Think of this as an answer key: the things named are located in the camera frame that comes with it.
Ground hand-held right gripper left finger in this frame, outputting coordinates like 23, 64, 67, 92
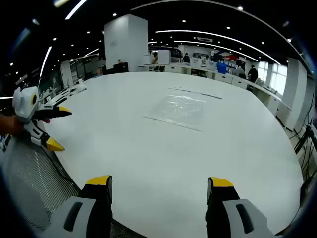
48, 175, 113, 238

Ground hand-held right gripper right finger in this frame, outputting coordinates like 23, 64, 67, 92
205, 176, 275, 238

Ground clear resealable bag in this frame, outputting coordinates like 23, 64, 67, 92
143, 85, 223, 132

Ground white side desk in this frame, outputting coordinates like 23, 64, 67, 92
39, 81, 87, 107

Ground grey mesh office chair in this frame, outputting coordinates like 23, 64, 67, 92
0, 133, 149, 238

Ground white square pillar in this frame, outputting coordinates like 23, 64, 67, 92
103, 14, 149, 73
282, 57, 310, 129

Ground white box appliance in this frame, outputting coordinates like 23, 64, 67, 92
157, 49, 171, 65

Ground short curved ceiling light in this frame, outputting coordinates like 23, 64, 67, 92
174, 40, 259, 62

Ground long curved ceiling light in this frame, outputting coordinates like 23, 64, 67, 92
155, 30, 282, 65

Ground thin black cable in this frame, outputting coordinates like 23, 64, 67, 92
43, 147, 82, 191

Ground black stand with cables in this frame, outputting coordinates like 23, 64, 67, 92
293, 94, 317, 184

